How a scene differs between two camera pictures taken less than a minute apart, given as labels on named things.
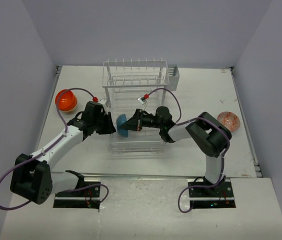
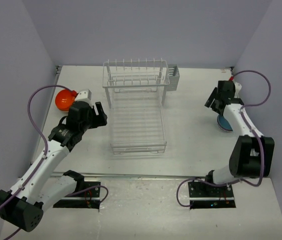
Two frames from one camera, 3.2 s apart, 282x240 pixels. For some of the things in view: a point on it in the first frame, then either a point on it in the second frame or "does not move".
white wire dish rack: x=133 y=85 does not move
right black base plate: x=205 y=194 does not move
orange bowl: x=67 y=100 does not move
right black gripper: x=134 y=124 → x=212 y=100
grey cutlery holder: x=174 y=77 does not move
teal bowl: x=120 y=119 → x=223 y=123
